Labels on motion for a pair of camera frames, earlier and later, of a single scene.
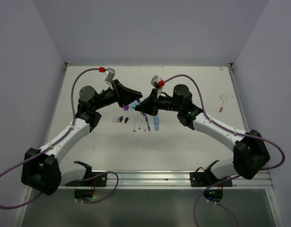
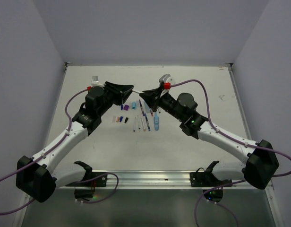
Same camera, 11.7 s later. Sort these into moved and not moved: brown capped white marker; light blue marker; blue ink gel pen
Moved: brown capped white marker
Not moved: blue ink gel pen; light blue marker
